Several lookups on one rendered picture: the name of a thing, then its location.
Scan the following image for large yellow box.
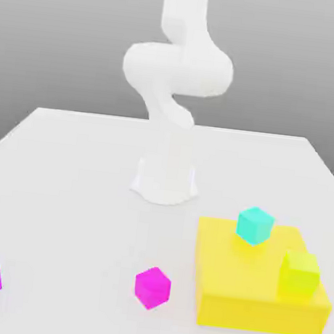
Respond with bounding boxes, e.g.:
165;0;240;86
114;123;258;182
186;215;334;334

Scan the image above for small cyan cube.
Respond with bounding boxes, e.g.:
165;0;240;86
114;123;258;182
235;205;277;249

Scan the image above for small lime yellow cube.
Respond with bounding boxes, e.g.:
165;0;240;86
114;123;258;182
276;249;324;305

